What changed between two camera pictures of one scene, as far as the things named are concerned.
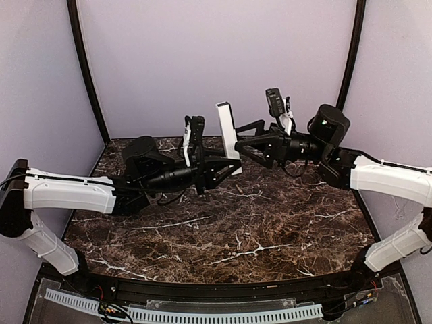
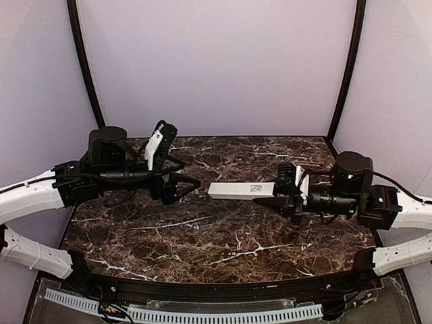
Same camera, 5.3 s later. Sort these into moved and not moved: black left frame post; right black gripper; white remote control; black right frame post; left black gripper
Moved: right black gripper; left black gripper; white remote control
Not moved: black left frame post; black right frame post
